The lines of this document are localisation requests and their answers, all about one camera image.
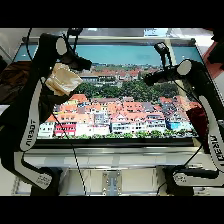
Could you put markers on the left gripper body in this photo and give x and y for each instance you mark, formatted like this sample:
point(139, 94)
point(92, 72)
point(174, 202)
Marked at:
point(77, 62)

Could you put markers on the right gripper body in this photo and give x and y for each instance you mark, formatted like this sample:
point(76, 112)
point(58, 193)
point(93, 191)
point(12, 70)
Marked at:
point(159, 77)

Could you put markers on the beige garment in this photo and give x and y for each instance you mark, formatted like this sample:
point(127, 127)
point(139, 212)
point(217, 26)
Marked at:
point(63, 80)

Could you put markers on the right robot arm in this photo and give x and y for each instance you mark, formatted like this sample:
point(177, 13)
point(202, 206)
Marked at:
point(213, 133)

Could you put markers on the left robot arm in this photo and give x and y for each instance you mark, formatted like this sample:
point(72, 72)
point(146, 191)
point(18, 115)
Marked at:
point(30, 126)

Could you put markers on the dark red garment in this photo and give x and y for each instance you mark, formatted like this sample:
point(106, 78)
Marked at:
point(199, 119)

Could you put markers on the dark brown garment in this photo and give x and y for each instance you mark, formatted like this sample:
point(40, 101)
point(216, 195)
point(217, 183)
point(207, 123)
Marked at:
point(13, 80)

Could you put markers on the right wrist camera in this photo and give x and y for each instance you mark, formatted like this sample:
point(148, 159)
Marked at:
point(162, 48)

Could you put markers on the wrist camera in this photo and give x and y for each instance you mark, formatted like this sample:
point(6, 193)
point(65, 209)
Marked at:
point(162, 48)
point(74, 32)

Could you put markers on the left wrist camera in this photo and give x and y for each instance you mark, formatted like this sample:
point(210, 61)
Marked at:
point(74, 32)

